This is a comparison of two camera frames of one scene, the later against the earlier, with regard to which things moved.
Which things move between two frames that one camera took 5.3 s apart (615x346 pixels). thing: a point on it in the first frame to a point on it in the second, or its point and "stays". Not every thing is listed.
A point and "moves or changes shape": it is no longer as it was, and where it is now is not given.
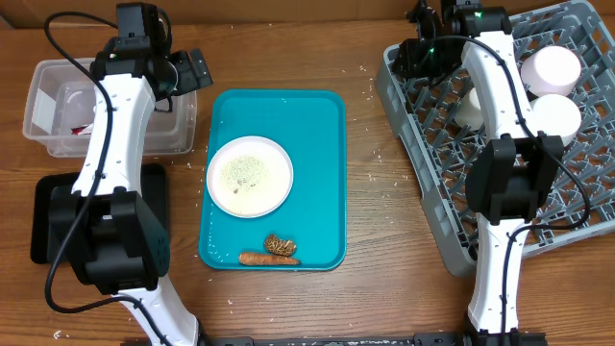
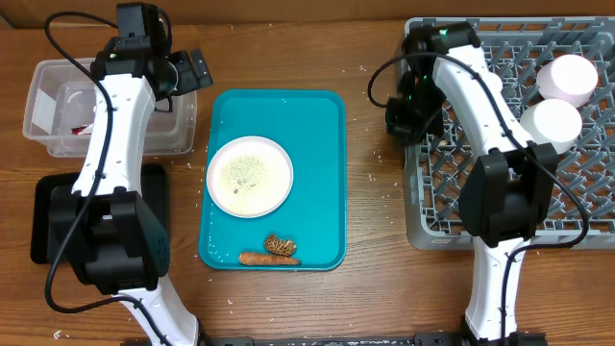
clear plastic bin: [61, 112] stays
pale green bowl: [557, 115] stays
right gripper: [409, 49] to [399, 123]
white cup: [469, 111] moves or changes shape
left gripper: [189, 80] stays
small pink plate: [551, 70] to [569, 78]
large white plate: [249, 177] stays
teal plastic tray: [311, 127] stays
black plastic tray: [155, 189] stays
